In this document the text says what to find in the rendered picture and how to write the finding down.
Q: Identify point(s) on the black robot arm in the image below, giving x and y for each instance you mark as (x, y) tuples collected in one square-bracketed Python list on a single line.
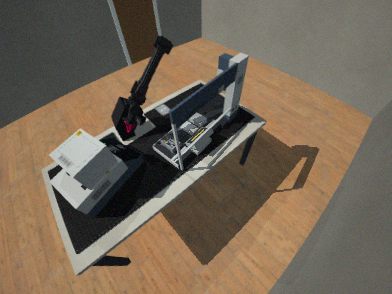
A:
[(160, 43)]

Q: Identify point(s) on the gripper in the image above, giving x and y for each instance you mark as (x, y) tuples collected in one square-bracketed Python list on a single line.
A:
[(129, 127)]

